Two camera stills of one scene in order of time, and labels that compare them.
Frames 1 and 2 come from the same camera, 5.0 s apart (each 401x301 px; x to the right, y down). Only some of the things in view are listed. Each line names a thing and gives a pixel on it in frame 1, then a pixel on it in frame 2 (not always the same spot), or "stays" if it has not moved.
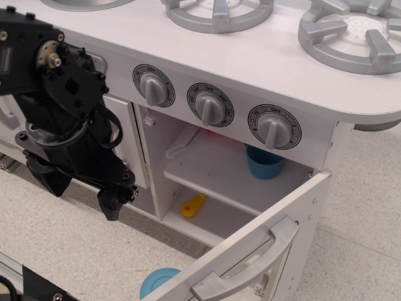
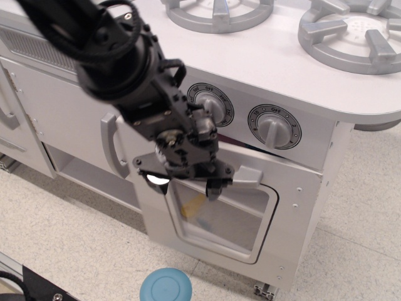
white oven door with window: x=287 y=281 → x=270 y=229
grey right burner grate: x=383 y=60 stays
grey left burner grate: x=221 y=22 stays
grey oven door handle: x=283 y=232 → x=247 y=177
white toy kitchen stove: x=234 y=115 stays
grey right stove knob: x=275 y=126 stays
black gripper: x=59 y=148 → x=188 y=152
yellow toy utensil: x=190 y=207 stays
